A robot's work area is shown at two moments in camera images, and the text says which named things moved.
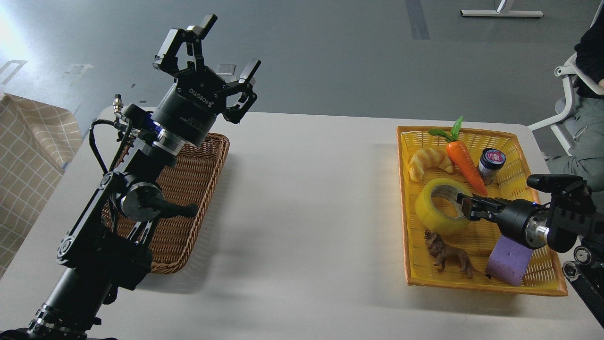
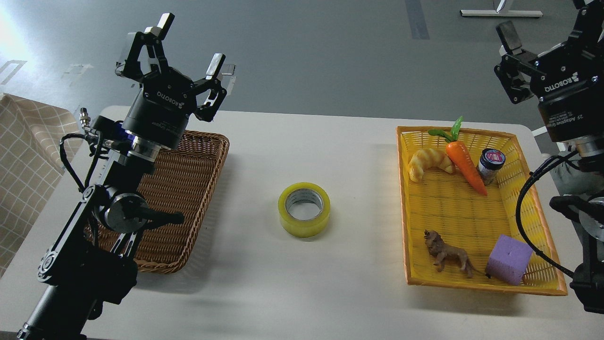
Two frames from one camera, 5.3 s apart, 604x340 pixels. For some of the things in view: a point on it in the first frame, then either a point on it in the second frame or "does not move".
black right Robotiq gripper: [524, 222] to [568, 79]
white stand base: [507, 13] does not move
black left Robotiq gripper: [188, 111] to [160, 112]
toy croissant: [424, 158] does not move
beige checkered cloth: [36, 140] does not move
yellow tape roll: [432, 220] to [304, 210]
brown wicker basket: [190, 177] does not move
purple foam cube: [508, 261] does not move
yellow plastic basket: [445, 244] does not move
